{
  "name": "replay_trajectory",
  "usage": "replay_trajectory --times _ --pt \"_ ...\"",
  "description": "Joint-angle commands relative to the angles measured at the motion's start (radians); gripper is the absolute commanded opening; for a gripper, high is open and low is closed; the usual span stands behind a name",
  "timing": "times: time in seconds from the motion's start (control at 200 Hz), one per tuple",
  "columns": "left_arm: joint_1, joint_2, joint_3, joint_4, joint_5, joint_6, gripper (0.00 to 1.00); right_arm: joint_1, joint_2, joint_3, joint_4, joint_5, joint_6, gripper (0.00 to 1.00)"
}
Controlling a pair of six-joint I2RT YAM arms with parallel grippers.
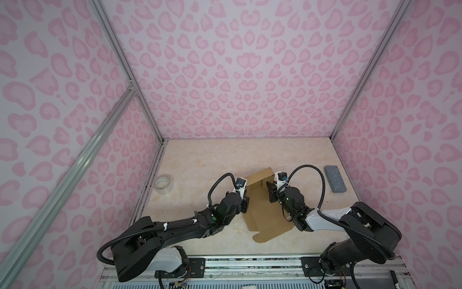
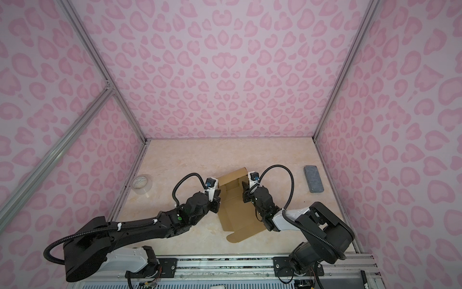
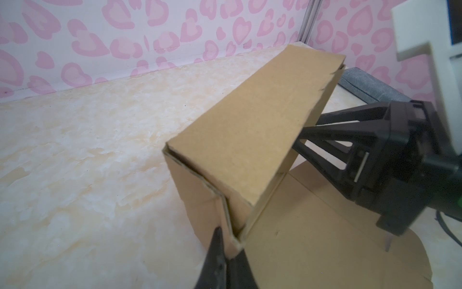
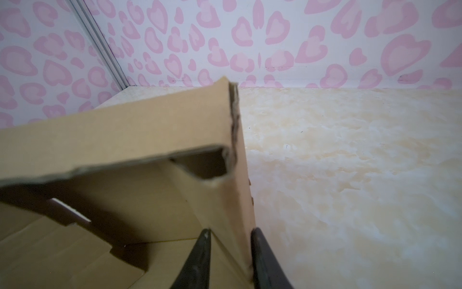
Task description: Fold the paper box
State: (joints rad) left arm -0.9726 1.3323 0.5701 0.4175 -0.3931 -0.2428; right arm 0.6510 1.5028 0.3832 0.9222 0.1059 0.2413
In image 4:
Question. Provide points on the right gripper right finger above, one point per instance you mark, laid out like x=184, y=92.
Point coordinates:
x=267, y=272

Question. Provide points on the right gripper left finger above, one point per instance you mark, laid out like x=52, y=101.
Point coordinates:
x=195, y=273

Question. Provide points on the brown cardboard box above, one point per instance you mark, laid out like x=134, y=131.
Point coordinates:
x=115, y=198

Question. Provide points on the left corner aluminium post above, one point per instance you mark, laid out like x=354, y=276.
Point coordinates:
x=97, y=39

